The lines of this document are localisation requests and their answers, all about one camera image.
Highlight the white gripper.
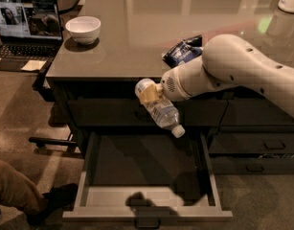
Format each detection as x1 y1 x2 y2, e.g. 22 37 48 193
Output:
139 60 204 104

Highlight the clear plastic water bottle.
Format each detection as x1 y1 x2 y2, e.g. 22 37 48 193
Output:
135 79 185 138

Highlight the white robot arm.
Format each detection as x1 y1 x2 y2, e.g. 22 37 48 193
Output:
135 34 294 118

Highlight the dark drawer cabinet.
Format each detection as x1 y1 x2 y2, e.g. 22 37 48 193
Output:
45 0 294 177

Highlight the closed dark top drawer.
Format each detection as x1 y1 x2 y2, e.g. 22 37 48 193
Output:
67 99 228 127

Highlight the open grey middle drawer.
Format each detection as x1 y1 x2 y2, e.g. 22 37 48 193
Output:
62 131 233 230

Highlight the right middle drawer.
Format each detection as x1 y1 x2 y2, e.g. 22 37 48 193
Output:
209 133 294 154

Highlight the right top drawer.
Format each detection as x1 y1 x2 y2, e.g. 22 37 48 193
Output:
221 99 294 127

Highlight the right bottom drawer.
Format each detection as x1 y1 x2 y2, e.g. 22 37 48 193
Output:
211 157 294 174

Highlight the blue chip bag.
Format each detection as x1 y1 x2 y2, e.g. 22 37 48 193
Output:
162 35 202 68

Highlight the white ceramic bowl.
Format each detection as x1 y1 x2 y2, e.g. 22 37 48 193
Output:
65 16 102 45

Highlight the black chair base leg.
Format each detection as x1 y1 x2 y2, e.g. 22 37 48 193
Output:
29 137 77 148

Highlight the white sticky note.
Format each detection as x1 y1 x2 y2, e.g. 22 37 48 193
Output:
21 60 45 71

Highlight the open black laptop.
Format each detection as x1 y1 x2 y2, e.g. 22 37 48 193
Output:
0 0 63 72

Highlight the black shoe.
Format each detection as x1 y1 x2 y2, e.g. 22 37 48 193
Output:
27 183 79 225

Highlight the person's tan trouser leg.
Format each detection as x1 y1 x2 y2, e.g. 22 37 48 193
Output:
0 160 48 215

